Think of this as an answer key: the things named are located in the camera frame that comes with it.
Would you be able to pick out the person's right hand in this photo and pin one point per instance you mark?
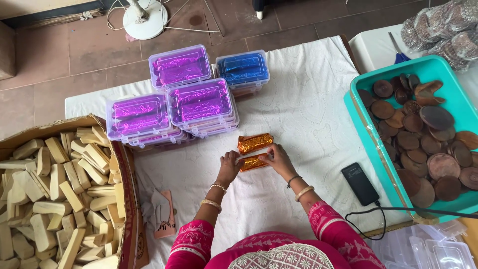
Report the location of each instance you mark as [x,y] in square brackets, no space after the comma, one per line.
[280,162]

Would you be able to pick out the person's left hand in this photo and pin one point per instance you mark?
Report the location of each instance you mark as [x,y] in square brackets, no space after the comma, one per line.
[227,170]

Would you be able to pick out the person's left fingers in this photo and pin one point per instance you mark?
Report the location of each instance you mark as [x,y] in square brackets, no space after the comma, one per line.
[232,156]

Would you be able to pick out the person's right fingers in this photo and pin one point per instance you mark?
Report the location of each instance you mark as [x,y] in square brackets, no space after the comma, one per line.
[269,154]

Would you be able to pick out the orange foil block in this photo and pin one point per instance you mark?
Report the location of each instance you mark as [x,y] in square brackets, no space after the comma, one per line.
[256,143]
[253,163]

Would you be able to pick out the gold bangle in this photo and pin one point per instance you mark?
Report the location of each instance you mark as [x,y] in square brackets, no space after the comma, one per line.
[304,192]
[211,203]

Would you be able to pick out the white patterned tablecloth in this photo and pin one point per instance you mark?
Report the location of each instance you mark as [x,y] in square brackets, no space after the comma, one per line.
[302,112]

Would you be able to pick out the stack of purple foil boxes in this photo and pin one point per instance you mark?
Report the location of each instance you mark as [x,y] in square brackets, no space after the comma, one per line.
[137,116]
[180,66]
[201,101]

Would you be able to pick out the stack of blue foil boxes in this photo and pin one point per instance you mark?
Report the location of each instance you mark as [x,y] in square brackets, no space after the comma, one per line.
[242,69]

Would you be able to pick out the person's pink embroidered kurta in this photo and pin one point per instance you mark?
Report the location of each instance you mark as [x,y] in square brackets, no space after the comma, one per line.
[276,246]

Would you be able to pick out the pink printed card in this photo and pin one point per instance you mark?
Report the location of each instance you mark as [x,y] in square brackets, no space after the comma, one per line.
[167,224]

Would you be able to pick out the black phone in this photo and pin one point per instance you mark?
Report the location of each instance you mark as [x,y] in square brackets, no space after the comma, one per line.
[360,183]

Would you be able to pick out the brown cardboard carton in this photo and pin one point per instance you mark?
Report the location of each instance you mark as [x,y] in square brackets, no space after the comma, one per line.
[129,194]

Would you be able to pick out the black chair leg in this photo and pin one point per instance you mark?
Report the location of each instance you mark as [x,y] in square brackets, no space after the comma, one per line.
[260,7]

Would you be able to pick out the plain white table cover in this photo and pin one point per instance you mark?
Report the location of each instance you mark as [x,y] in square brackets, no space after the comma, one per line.
[373,48]

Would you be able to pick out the pile of brown wooden discs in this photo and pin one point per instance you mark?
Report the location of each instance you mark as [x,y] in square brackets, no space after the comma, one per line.
[425,149]

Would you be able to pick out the white fan base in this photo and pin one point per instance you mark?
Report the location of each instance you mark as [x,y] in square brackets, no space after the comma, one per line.
[145,22]

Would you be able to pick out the pile of pale wooden blocks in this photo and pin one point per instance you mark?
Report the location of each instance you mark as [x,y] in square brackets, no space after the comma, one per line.
[56,194]

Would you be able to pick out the teal plastic tray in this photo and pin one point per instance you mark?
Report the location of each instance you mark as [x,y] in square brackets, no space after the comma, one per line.
[429,69]

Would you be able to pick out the heap of clear plastic boxes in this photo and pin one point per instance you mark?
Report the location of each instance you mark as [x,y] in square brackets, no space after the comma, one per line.
[433,248]

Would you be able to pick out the plastic bag of brown discs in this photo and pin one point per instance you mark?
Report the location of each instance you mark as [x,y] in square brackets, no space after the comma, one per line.
[444,26]

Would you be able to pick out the straw broom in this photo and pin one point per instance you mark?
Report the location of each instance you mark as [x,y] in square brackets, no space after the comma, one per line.
[63,18]

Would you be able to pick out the brown box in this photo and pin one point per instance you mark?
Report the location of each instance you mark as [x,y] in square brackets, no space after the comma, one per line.
[6,52]

